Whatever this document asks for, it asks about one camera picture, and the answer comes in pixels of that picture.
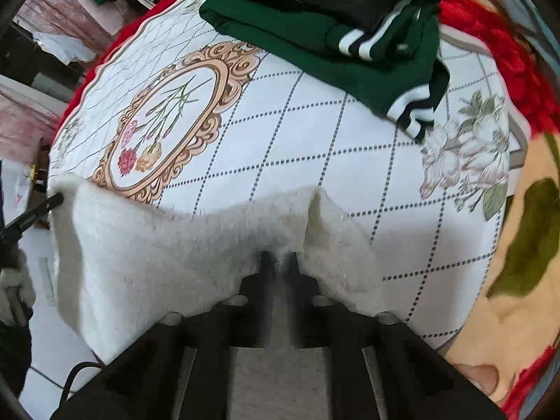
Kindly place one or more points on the person's left forearm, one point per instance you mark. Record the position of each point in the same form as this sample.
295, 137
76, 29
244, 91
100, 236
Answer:
13, 358

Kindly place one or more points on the green garment with white stripes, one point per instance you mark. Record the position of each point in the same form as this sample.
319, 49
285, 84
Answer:
284, 39

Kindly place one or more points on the person's left hand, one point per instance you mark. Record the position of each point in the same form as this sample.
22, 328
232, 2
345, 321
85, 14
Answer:
15, 286

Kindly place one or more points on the white crumpled cloth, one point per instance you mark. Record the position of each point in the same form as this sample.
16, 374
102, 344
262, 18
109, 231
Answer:
65, 46

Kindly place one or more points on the white printed quilted cloth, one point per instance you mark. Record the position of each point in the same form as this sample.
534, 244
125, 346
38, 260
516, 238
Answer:
328, 162

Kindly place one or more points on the white fuzzy jacket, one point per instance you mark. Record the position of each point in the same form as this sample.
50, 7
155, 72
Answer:
153, 262

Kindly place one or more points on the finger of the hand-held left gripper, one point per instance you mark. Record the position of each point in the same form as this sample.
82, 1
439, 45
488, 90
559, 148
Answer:
35, 216

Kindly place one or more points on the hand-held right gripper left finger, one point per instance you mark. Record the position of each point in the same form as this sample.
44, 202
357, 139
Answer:
197, 358

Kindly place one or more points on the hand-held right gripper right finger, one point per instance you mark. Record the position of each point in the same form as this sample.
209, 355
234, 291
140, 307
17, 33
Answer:
393, 372

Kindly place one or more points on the red floral blanket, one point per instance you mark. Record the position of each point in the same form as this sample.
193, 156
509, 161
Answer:
525, 249

